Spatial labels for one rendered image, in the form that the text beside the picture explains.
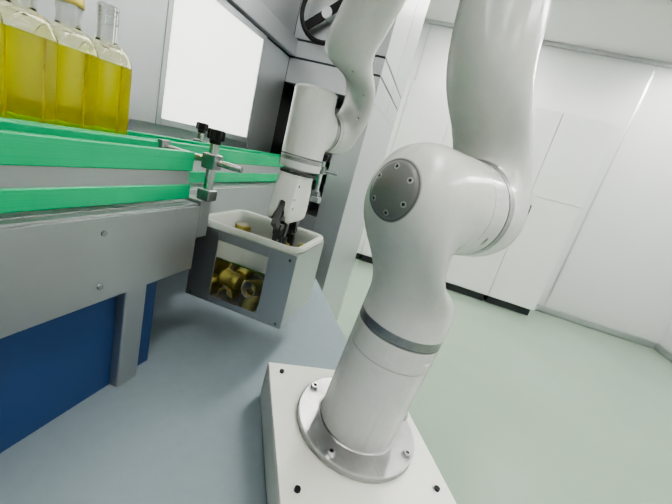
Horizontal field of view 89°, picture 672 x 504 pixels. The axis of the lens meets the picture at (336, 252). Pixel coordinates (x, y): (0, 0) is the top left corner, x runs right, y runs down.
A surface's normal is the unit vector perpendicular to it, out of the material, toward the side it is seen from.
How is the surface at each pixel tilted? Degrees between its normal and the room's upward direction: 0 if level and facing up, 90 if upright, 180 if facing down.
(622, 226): 90
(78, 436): 0
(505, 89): 107
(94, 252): 90
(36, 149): 90
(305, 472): 5
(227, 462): 0
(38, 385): 90
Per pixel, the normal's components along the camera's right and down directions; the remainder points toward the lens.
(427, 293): -0.33, 0.65
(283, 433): 0.32, -0.90
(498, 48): -0.27, 0.26
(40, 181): 0.93, 0.31
